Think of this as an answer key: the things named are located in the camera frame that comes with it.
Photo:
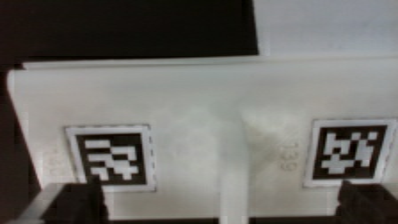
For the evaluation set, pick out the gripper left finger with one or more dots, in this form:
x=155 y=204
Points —
x=77 y=207

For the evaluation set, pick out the white cabinet body box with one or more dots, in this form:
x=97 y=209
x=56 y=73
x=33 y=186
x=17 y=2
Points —
x=326 y=28

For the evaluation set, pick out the white door panel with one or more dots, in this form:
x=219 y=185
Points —
x=230 y=111

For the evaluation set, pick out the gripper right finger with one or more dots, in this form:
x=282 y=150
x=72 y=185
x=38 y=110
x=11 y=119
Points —
x=369 y=204

